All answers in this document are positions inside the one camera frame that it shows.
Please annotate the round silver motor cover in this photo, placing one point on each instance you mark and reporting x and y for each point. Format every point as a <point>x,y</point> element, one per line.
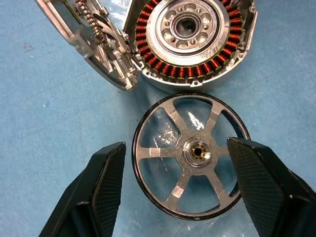
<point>98,37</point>

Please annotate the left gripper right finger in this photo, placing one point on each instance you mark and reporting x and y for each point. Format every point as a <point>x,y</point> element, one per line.
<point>266,192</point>

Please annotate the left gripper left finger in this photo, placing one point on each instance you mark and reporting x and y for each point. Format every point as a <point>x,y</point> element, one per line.
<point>98,187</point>

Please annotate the silver spoked metal wheel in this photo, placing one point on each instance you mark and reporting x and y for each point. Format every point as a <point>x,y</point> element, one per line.
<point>195,150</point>

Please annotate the blue plastic table cover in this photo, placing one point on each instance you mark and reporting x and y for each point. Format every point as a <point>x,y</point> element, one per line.
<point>49,111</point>

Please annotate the motor stator housing copper coils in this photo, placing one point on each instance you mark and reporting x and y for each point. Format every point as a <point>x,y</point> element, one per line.
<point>222,29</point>

